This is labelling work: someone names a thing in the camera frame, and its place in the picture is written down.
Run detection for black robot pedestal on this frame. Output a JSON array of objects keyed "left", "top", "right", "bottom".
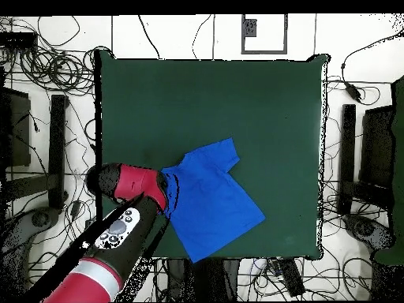
[{"left": 165, "top": 258, "right": 241, "bottom": 302}]

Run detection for black power adapter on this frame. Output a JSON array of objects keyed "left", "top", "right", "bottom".
[{"left": 344, "top": 81, "right": 363, "bottom": 103}]

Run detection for blue laundry garment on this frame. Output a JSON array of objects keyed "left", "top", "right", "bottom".
[{"left": 160, "top": 137, "right": 267, "bottom": 264}]

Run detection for grey floor frame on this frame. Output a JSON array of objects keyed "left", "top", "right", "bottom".
[{"left": 241, "top": 13, "right": 289, "bottom": 55}]

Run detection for coil of black cables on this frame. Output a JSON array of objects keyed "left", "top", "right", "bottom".
[{"left": 18, "top": 43, "right": 97, "bottom": 95}]

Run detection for black monitor box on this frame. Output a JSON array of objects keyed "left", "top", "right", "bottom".
[
  {"left": 358, "top": 105, "right": 395, "bottom": 190},
  {"left": 0, "top": 86, "right": 32, "bottom": 168}
]

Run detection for green cloth covered table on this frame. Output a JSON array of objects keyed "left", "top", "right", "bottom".
[{"left": 373, "top": 75, "right": 404, "bottom": 266}]

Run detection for flat black box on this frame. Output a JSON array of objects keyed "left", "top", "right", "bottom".
[{"left": 0, "top": 32, "right": 38, "bottom": 50}]

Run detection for grey chair base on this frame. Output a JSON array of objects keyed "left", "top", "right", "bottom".
[
  {"left": 0, "top": 206, "right": 62, "bottom": 253},
  {"left": 342, "top": 212, "right": 397, "bottom": 253}
]

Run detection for long black box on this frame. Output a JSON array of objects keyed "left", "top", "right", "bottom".
[{"left": 279, "top": 257, "right": 306, "bottom": 297}]

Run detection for dark green table cloth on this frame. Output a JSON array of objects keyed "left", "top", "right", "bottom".
[{"left": 94, "top": 49, "right": 331, "bottom": 261}]

